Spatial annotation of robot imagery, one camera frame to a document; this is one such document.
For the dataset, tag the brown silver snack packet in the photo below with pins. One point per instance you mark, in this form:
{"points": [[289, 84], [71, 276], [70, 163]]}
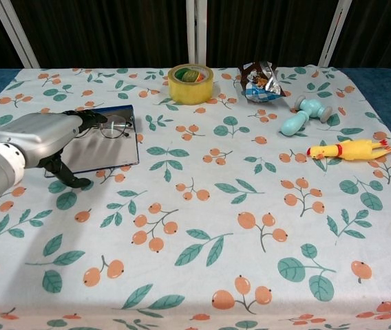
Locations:
{"points": [[261, 86]]}

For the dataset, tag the blue shallow box tray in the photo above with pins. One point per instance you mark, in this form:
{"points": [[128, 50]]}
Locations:
{"points": [[106, 153]]}

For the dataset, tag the yellow packing tape roll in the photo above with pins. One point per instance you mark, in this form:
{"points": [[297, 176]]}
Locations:
{"points": [[190, 91]]}

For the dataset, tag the white upright frame post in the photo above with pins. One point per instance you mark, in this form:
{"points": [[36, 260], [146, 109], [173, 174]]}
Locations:
{"points": [[196, 31]]}

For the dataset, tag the yellow rubber chicken toy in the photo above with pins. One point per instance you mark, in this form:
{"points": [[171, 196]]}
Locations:
{"points": [[348, 150]]}

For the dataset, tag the white slanted frame post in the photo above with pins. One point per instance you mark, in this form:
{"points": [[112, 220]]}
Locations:
{"points": [[335, 31], [14, 31]]}

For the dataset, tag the floral orange fruit tablecloth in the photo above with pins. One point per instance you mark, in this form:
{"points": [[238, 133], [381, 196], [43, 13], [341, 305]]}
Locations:
{"points": [[216, 213]]}

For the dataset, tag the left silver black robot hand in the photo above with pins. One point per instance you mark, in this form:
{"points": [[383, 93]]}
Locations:
{"points": [[37, 137]]}

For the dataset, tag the black wire-frame eyeglasses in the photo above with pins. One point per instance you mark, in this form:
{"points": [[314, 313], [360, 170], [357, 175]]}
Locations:
{"points": [[113, 127]]}

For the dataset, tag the black pleated curtain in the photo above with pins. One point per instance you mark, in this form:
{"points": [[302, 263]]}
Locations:
{"points": [[113, 31]]}

